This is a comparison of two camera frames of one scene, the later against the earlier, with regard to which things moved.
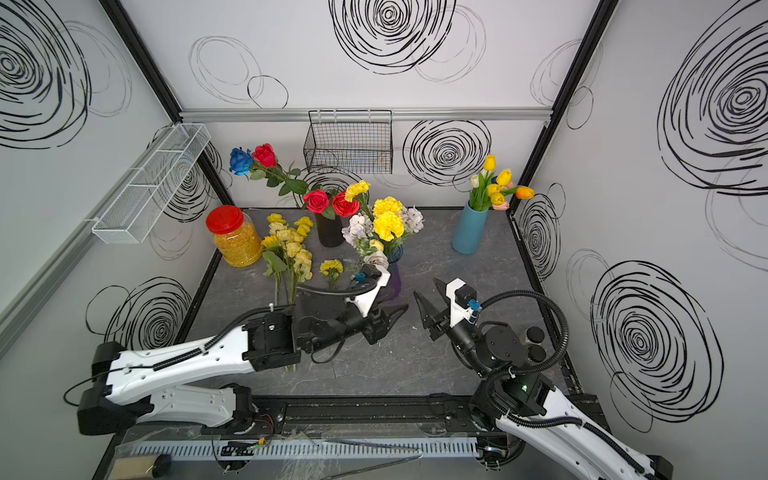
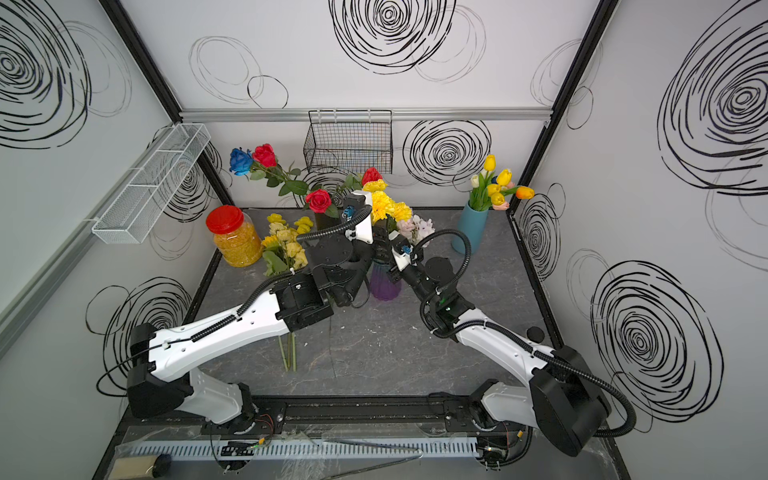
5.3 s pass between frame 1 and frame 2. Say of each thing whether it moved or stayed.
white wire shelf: stayed
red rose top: stayed
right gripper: moved
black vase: stayed
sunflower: stayed
